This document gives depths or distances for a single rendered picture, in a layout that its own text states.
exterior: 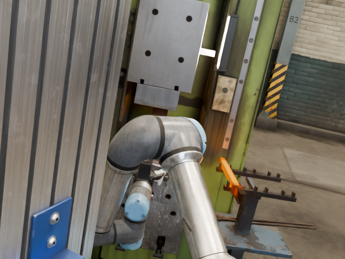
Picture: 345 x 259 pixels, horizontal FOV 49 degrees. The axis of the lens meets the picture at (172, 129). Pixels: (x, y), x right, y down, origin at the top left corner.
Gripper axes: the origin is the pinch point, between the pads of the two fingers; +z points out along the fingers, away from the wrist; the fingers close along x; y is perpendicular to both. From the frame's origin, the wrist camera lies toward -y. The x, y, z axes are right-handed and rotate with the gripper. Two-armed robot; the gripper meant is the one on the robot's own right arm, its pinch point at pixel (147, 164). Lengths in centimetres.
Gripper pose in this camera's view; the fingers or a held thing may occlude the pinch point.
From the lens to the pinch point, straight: 151.6
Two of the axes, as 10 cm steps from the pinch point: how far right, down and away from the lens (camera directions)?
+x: 9.8, 1.9, 0.2
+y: -1.9, 9.5, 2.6
